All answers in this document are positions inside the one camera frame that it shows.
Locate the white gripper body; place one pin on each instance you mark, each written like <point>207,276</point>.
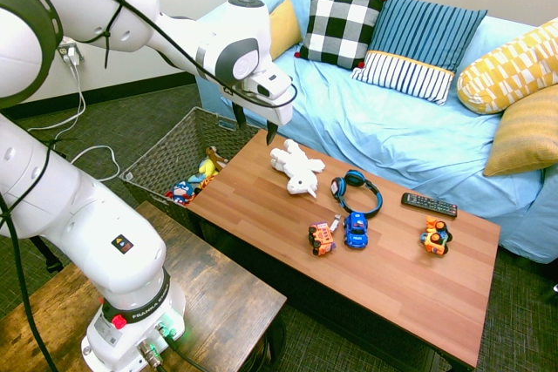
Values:
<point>279,106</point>

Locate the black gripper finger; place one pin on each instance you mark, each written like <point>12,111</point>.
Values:
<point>239,114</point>
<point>271,131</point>

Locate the white unicorn stuffed toy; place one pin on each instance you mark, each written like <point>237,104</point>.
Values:
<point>301,169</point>

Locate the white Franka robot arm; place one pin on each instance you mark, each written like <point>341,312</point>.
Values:
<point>109,237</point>

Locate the brown plush toy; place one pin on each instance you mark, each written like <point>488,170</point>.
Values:
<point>214,155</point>

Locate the dark woven wicker basket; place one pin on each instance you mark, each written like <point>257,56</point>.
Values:
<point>174,150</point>

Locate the red yellow plush toy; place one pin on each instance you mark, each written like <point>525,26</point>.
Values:
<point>205,183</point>

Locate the Captain America plush toy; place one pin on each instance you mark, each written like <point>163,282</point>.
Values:
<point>183,192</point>

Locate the orange toy fire truck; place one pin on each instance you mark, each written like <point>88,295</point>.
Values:
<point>322,238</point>

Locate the blue toy police car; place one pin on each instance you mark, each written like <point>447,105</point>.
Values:
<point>356,230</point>

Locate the orange toy construction vehicle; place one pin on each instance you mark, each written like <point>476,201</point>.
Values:
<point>436,239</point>

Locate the plain yellow pillow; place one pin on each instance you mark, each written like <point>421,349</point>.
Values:
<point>285,28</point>

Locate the blue black headphones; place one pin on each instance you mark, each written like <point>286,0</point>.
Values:
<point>354,178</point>

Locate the black white checkered pillow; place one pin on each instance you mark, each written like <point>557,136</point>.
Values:
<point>340,28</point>

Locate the small white tag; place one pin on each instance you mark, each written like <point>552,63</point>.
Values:
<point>335,221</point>

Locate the light blue covered sofa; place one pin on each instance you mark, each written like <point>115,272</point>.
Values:
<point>392,128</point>

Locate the blue striped pillow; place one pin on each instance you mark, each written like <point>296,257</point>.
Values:
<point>418,41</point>

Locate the rustic dark wood robot table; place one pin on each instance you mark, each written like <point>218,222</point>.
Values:
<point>218,293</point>

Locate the black remote control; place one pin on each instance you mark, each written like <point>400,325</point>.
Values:
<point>429,205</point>

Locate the wooden coffee table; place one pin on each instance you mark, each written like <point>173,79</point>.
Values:
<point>383,285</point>

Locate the yellow white patterned bolster pillow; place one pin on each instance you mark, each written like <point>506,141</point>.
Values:
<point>505,71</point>

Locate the yellow ribbed pillow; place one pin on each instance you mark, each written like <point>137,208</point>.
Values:
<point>527,132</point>

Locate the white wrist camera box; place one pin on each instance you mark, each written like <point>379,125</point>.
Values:
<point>270,83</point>

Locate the wall power outlet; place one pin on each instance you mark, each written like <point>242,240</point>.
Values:
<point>70,50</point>

